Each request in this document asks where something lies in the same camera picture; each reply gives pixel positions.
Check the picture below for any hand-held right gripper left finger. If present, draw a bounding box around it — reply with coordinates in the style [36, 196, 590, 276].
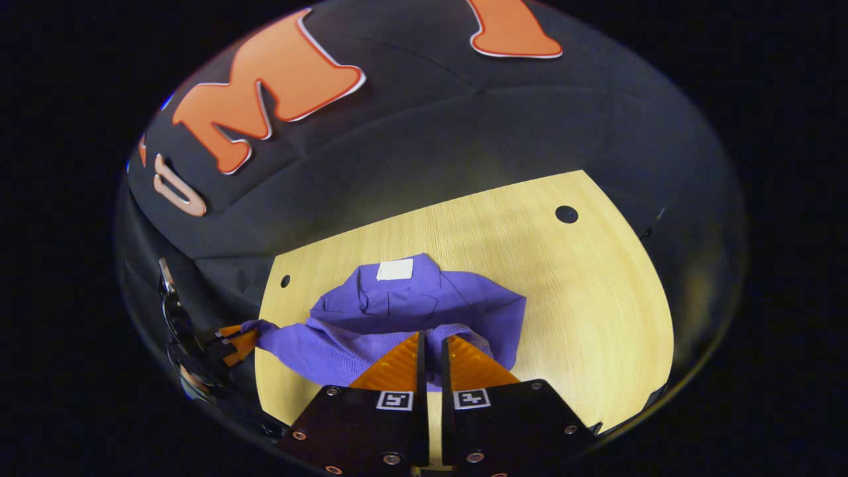
[278, 331, 430, 477]

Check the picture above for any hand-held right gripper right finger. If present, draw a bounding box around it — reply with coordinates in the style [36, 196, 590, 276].
[441, 335, 597, 477]

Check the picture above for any purple shirt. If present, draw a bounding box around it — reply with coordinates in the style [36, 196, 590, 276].
[242, 253, 527, 392]

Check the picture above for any black backdrop cloth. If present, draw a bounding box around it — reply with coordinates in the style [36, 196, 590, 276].
[116, 0, 746, 425]

